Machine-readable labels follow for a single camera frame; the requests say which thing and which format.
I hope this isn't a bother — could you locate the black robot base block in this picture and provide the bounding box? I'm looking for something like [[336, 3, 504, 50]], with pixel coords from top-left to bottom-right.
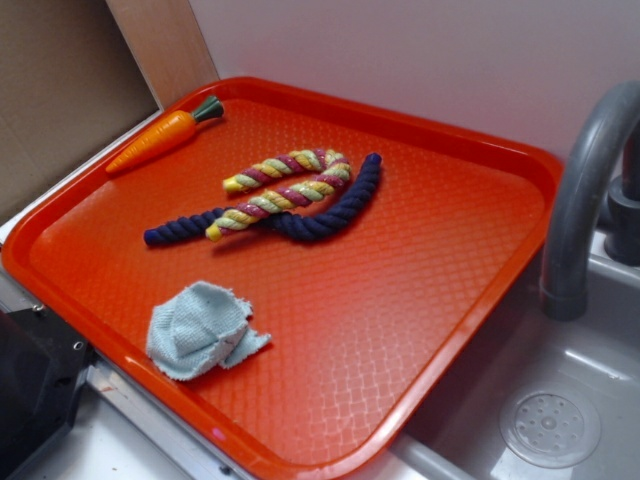
[[1, 307, 92, 479]]

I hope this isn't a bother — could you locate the light blue cloth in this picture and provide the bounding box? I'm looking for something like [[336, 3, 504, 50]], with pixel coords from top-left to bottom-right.
[[146, 281, 271, 381]]

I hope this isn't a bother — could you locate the orange plastic tray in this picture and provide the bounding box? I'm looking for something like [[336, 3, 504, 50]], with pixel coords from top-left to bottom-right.
[[2, 78, 562, 479]]

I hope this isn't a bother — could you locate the orange toy carrot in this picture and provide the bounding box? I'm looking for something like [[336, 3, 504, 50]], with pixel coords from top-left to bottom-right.
[[105, 96, 224, 175]]

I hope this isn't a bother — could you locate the grey faucet spout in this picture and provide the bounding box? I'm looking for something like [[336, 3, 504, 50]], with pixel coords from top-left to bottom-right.
[[540, 80, 639, 321]]

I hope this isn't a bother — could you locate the light wooden board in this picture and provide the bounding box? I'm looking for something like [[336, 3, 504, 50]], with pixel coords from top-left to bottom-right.
[[107, 0, 219, 109]]

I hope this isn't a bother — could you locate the grey toy sink basin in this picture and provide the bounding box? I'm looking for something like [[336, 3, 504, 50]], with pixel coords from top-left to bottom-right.
[[389, 239, 640, 480]]

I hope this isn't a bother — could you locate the brown cardboard panel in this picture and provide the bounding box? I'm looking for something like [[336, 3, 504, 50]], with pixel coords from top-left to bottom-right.
[[1, 1, 157, 221]]

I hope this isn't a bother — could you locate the dark blue twisted rope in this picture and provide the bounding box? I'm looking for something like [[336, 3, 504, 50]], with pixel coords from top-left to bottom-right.
[[143, 152, 383, 248]]

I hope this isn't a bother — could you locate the multicolour twisted rope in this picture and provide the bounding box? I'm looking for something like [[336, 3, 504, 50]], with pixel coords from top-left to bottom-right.
[[205, 147, 353, 243]]

